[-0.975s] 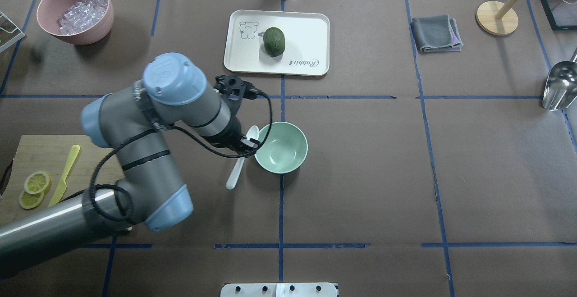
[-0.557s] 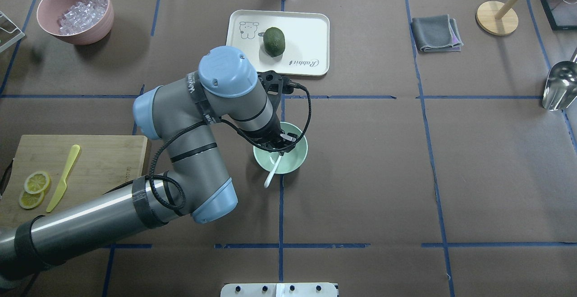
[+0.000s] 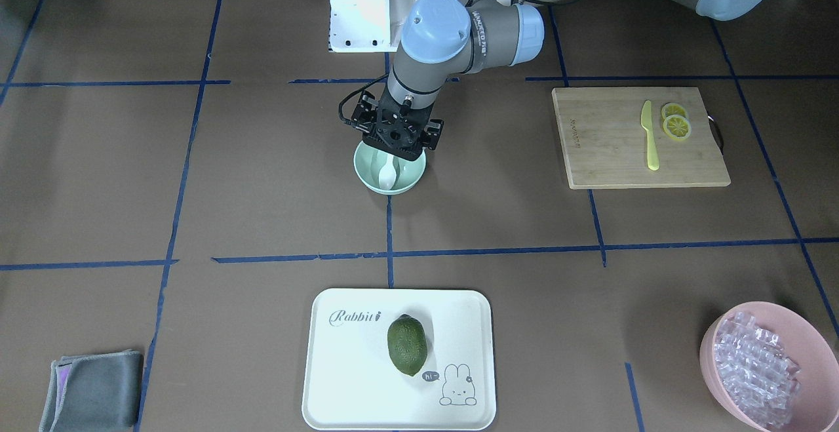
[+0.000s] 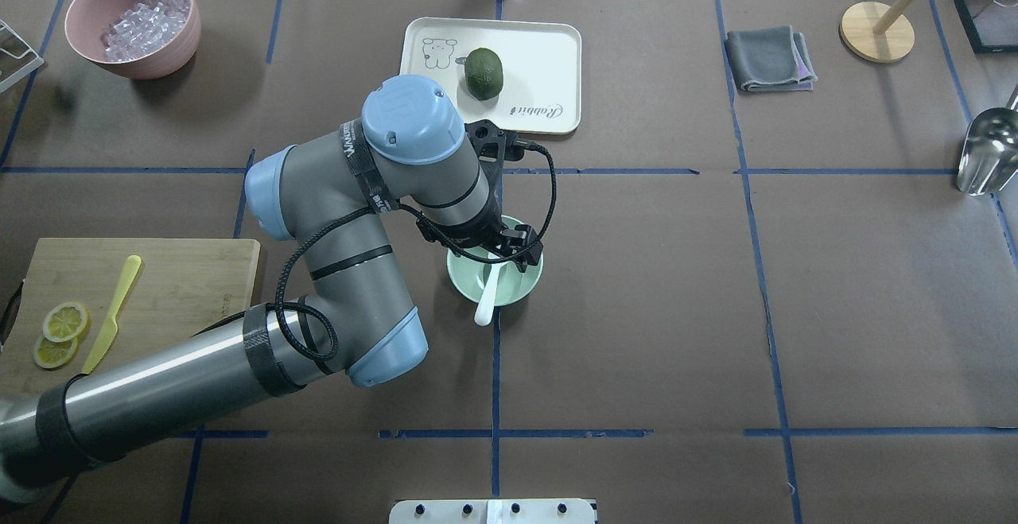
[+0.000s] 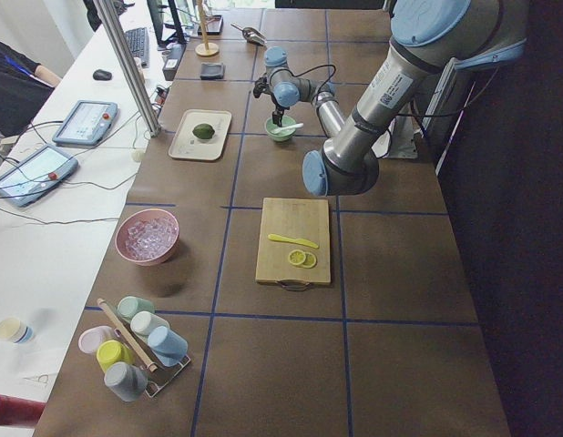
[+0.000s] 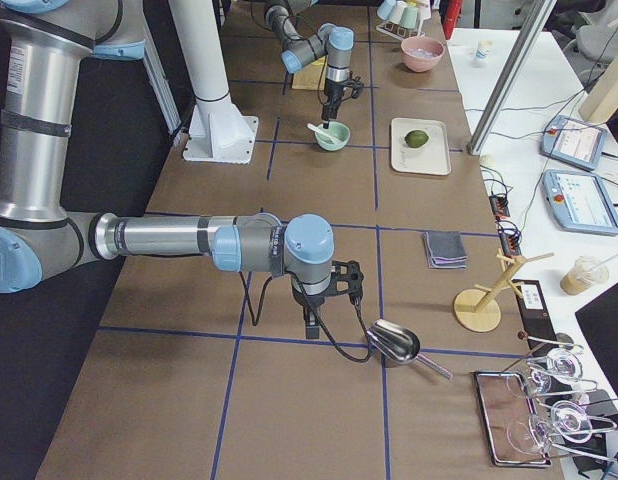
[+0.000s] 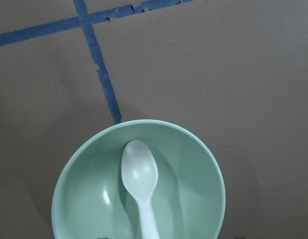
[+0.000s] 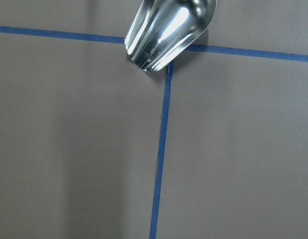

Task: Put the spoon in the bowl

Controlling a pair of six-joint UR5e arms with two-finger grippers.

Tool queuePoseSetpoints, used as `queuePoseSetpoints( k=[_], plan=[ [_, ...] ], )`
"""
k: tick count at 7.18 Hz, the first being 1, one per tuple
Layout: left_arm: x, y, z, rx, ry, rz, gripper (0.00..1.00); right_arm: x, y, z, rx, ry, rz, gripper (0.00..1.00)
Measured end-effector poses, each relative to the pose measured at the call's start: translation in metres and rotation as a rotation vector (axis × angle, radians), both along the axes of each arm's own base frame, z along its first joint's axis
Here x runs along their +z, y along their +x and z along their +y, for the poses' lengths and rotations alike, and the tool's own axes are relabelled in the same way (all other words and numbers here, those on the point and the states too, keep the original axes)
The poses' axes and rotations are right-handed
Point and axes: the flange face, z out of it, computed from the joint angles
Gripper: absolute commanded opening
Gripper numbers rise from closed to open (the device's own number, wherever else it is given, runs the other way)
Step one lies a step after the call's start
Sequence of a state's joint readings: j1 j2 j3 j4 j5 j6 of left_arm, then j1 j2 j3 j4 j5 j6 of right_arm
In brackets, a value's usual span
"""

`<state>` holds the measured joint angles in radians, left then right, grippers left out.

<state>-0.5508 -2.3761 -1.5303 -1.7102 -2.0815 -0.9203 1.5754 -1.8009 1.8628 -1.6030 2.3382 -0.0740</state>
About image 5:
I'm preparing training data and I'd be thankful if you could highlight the person in black shirt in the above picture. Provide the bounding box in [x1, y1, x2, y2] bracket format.
[0, 41, 61, 137]

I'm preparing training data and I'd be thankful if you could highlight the white pastel cup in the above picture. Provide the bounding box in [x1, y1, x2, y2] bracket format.
[130, 310, 170, 340]

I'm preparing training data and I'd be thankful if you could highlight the pink pastel cup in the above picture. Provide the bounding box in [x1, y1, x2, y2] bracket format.
[77, 325, 117, 355]

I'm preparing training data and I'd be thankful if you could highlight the aluminium frame post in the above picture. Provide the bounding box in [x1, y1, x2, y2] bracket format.
[94, 0, 161, 137]

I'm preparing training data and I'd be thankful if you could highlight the black power adapter box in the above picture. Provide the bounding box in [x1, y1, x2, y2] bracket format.
[161, 44, 186, 81]

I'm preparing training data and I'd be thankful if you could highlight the yellow plastic knife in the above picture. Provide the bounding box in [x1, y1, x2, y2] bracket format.
[268, 233, 319, 249]

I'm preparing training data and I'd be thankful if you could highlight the pink bowl of ice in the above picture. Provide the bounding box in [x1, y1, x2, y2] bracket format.
[115, 208, 179, 266]

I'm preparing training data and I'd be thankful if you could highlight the wooden rack handle rod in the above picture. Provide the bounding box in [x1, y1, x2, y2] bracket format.
[97, 299, 159, 372]

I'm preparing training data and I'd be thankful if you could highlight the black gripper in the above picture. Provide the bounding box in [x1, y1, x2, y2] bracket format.
[252, 76, 286, 127]

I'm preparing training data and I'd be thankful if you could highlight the folded grey cloth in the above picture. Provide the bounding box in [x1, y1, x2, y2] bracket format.
[200, 63, 225, 80]

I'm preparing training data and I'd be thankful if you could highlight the wooden cutting board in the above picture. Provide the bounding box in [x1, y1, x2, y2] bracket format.
[255, 198, 332, 290]

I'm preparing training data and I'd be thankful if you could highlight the grey pastel cup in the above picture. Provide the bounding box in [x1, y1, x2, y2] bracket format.
[104, 361, 148, 402]

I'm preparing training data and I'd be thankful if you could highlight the black computer mouse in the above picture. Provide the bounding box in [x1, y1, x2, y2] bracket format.
[92, 69, 113, 81]

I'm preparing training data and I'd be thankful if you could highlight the white camera pole mount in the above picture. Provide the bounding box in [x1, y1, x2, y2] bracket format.
[372, 116, 418, 159]

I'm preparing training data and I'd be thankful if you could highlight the black keyboard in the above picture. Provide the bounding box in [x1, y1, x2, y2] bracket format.
[124, 27, 149, 68]

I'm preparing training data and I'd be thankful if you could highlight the lemon slice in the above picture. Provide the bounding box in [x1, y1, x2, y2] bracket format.
[288, 249, 308, 267]

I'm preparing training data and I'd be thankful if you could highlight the red object at corner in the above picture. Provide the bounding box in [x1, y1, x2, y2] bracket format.
[0, 394, 46, 428]

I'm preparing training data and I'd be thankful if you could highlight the white plastic spoon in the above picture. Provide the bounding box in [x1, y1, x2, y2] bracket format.
[270, 123, 303, 135]

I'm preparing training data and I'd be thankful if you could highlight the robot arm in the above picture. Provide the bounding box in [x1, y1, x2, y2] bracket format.
[253, 1, 529, 196]

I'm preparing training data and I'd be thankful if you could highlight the white wire cup rack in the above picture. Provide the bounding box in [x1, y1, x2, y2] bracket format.
[108, 325, 192, 398]

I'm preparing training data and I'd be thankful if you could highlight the far teach pendant tablet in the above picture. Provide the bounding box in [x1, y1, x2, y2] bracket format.
[52, 100, 118, 148]

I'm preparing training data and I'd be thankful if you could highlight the cream rabbit tray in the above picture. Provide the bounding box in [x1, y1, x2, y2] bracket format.
[168, 109, 232, 161]

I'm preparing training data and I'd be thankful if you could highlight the green avocado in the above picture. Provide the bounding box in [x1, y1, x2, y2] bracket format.
[192, 123, 215, 140]

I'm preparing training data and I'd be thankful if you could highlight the mint green bowl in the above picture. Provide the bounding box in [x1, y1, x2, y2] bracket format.
[264, 116, 297, 142]

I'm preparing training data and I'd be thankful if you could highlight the near teach pendant tablet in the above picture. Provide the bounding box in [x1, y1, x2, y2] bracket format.
[0, 145, 79, 208]

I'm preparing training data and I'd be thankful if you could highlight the black monitor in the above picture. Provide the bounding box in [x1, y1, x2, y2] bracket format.
[147, 0, 187, 49]

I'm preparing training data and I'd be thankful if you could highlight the teach pendant tablet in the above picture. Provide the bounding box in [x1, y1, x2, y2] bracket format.
[0, 145, 79, 208]
[52, 100, 118, 148]

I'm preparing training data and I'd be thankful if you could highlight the metal scoop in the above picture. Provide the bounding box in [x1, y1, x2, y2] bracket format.
[230, 23, 267, 46]

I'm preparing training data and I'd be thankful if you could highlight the paper cup on desk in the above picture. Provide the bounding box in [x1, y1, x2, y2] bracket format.
[0, 317, 34, 344]

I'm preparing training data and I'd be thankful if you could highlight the wooden mug tree stand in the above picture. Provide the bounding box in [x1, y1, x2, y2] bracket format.
[195, 0, 220, 57]

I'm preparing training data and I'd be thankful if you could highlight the green pastel cup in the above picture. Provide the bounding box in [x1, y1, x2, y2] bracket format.
[117, 296, 155, 322]

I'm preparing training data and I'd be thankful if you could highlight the yellow pastel cup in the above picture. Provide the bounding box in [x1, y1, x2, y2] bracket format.
[96, 340, 135, 372]

